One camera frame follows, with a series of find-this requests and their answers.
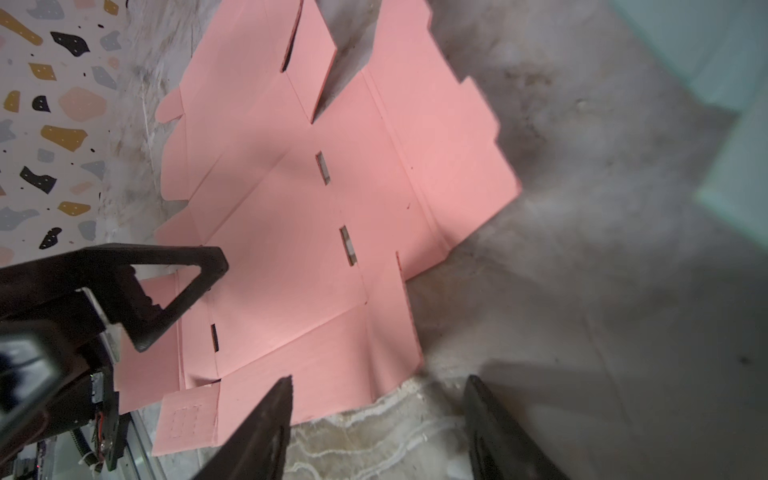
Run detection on pink paper box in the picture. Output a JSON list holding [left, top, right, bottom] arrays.
[[117, 1, 520, 456]]

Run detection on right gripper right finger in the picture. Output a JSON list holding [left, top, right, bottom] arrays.
[[463, 375, 568, 480]]

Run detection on mint flat paper box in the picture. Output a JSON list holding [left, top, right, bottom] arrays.
[[613, 1, 767, 247]]

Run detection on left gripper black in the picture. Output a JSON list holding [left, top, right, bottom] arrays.
[[1, 243, 229, 472]]

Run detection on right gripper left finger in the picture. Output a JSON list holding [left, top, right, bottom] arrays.
[[194, 376, 293, 480]]

